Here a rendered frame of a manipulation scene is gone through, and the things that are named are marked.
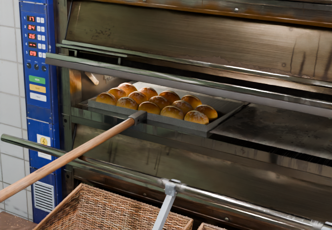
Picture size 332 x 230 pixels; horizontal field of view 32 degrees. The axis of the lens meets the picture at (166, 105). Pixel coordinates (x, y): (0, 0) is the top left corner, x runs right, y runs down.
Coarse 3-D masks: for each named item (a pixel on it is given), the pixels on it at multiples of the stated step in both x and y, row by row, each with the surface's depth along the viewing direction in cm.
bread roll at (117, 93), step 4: (112, 88) 244; (116, 88) 243; (120, 88) 242; (108, 92) 243; (112, 92) 241; (116, 92) 241; (120, 92) 240; (124, 92) 241; (116, 96) 240; (120, 96) 240; (124, 96) 241
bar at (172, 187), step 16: (16, 144) 204; (32, 144) 201; (80, 160) 190; (96, 160) 188; (128, 176) 181; (144, 176) 178; (176, 192) 173; (192, 192) 170; (208, 192) 168; (240, 208) 163; (256, 208) 160; (272, 208) 160; (160, 224) 170; (304, 224) 154; (320, 224) 152
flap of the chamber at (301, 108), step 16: (48, 64) 217; (64, 64) 213; (80, 64) 209; (144, 80) 196; (160, 80) 193; (224, 96) 182; (240, 96) 179; (256, 96) 176; (304, 112) 169; (320, 112) 167
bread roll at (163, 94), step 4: (164, 92) 239; (168, 92) 238; (172, 92) 239; (164, 96) 238; (168, 96) 237; (172, 96) 237; (176, 96) 238; (168, 100) 237; (172, 100) 237; (176, 100) 237
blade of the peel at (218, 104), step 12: (132, 84) 265; (180, 96) 250; (204, 96) 250; (108, 108) 233; (120, 108) 230; (216, 108) 236; (228, 108) 236; (156, 120) 222; (168, 120) 219; (180, 120) 217; (216, 120) 219
